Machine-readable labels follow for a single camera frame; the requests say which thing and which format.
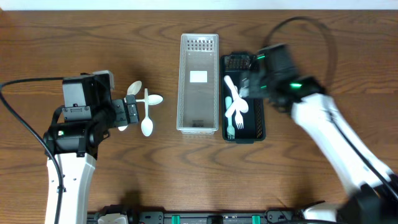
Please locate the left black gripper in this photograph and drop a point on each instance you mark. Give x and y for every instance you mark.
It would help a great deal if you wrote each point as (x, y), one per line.
(132, 109)

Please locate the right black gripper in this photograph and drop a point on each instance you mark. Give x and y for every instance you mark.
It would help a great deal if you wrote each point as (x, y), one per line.
(249, 86)

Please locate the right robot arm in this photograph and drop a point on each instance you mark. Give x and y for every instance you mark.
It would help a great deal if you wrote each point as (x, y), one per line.
(370, 184)

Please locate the clear plastic basket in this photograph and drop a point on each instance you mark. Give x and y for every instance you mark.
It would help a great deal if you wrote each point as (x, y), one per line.
(198, 103)

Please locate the white plastic fork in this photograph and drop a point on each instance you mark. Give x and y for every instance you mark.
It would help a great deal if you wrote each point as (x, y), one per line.
(239, 119)

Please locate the white plastic spoon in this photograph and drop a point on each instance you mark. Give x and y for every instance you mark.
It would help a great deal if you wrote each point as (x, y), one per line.
(228, 81)

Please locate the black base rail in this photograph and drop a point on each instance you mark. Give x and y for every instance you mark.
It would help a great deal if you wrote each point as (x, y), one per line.
(119, 214)

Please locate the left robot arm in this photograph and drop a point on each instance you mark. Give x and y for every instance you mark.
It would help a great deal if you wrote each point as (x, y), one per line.
(75, 132)

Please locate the white spoon horizontal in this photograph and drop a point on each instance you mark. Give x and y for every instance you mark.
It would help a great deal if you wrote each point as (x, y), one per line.
(151, 100)

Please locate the white fork tines up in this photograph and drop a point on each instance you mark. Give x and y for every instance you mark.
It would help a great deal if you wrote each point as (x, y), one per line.
(229, 112)

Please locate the white label in basket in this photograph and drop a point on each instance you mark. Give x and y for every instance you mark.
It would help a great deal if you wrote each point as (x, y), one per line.
(198, 76)

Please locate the black plastic basket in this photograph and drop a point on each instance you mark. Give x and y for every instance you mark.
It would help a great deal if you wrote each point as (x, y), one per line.
(254, 123)

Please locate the pale blue plastic fork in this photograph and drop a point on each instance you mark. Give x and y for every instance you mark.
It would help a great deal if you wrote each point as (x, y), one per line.
(230, 129)

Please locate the white spoon vertical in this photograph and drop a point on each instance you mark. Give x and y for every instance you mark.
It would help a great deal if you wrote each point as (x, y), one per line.
(147, 124)

